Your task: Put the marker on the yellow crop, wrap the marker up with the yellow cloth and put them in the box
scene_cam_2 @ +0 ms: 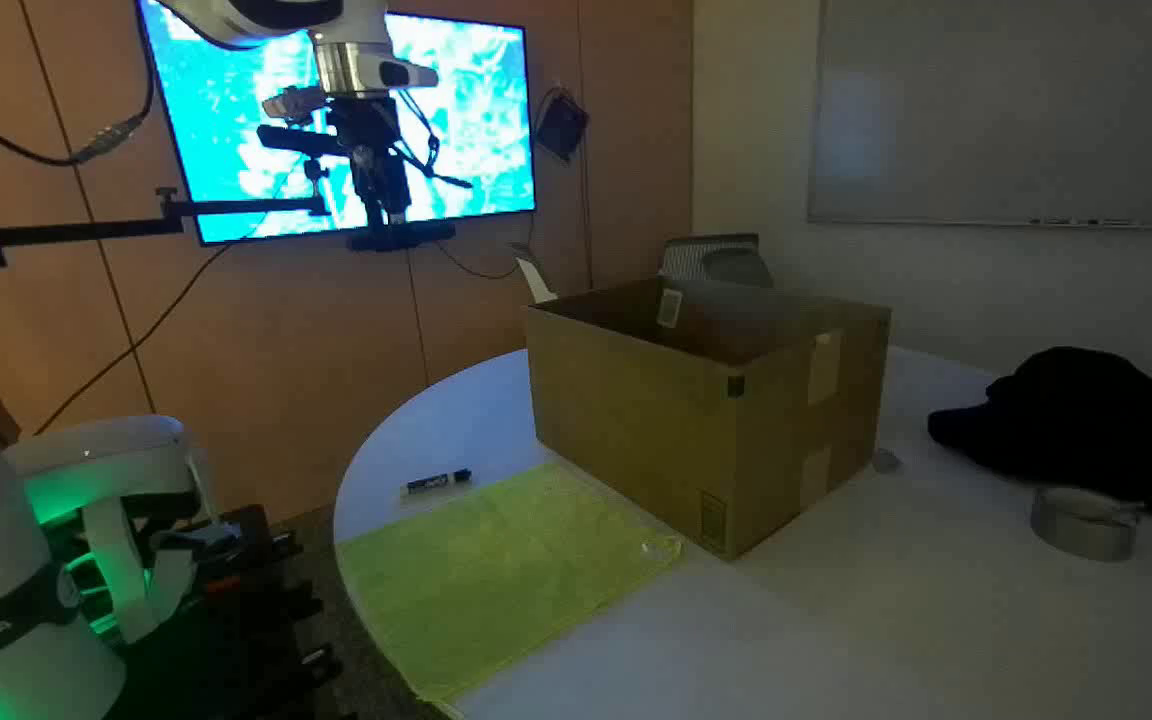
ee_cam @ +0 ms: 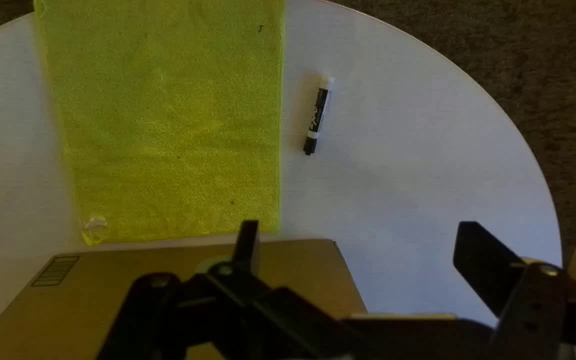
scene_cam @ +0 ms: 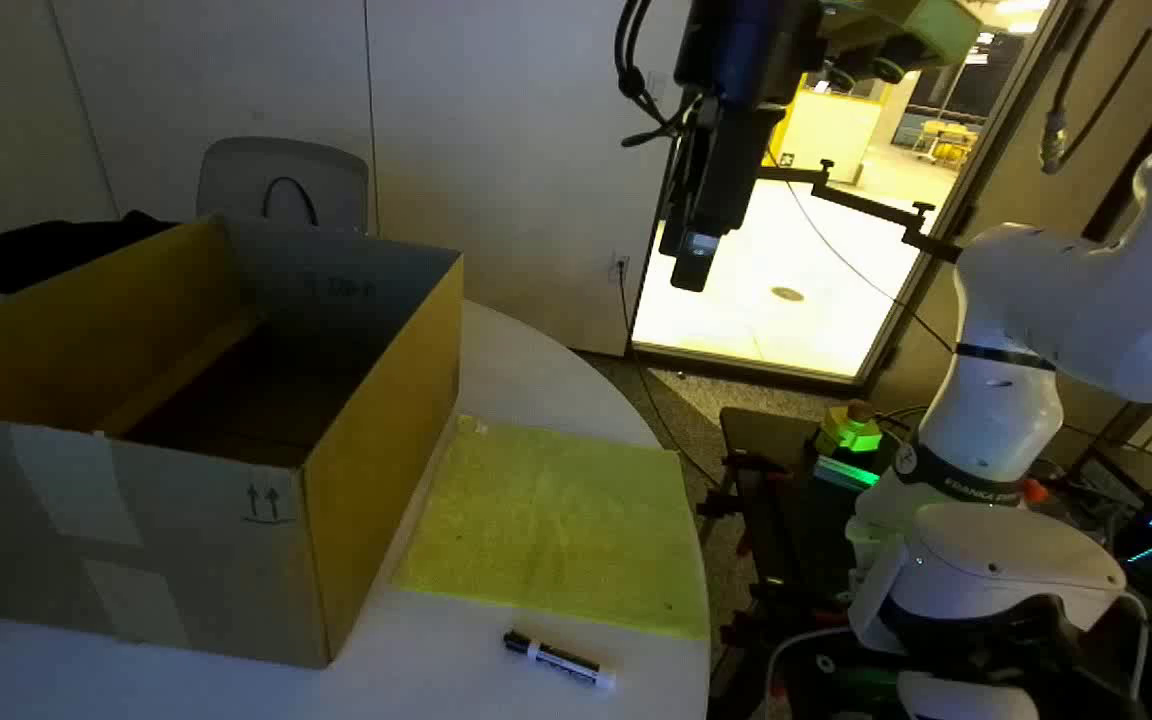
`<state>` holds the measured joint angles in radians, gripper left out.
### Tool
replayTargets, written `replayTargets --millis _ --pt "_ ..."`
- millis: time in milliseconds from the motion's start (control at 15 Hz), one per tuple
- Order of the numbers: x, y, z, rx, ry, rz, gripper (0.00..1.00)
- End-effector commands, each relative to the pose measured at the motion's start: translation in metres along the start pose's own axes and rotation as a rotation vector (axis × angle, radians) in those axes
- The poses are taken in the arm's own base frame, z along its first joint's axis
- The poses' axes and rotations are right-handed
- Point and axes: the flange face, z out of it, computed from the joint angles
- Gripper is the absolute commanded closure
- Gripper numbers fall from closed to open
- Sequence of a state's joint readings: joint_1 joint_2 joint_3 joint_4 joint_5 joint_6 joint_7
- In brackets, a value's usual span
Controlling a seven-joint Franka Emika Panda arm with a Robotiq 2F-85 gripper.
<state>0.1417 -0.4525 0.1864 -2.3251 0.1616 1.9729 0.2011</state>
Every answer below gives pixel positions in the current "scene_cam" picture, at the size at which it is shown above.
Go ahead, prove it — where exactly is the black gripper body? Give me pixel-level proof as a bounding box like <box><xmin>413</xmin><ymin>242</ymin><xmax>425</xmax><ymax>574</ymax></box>
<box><xmin>655</xmin><ymin>0</ymin><xmax>819</xmax><ymax>293</ymax></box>

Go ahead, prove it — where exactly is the yellow cloth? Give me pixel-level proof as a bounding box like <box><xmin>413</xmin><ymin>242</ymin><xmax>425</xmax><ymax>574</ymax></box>
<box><xmin>401</xmin><ymin>414</ymin><xmax>708</xmax><ymax>638</ymax></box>

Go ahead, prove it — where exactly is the black white Expo marker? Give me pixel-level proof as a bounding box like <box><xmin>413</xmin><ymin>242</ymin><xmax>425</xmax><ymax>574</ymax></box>
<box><xmin>502</xmin><ymin>632</ymin><xmax>617</xmax><ymax>690</ymax></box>

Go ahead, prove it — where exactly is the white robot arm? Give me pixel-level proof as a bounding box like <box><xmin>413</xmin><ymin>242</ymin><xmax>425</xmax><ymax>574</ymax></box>
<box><xmin>655</xmin><ymin>0</ymin><xmax>1152</xmax><ymax>720</ymax></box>

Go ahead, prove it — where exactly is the open cardboard box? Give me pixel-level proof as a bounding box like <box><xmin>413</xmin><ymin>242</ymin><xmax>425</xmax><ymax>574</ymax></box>
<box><xmin>0</xmin><ymin>219</ymin><xmax>466</xmax><ymax>668</ymax></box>

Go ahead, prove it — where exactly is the grey chair backrest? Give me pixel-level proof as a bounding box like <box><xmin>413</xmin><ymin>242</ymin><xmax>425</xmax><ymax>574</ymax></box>
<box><xmin>198</xmin><ymin>136</ymin><xmax>368</xmax><ymax>231</ymax></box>

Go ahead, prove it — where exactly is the black garment on table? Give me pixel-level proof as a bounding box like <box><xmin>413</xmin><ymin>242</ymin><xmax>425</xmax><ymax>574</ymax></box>
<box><xmin>0</xmin><ymin>213</ymin><xmax>169</xmax><ymax>297</ymax></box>

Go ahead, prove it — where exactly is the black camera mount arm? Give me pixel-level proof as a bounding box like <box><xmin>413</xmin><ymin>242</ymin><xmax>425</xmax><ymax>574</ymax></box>
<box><xmin>756</xmin><ymin>158</ymin><xmax>961</xmax><ymax>262</ymax></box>

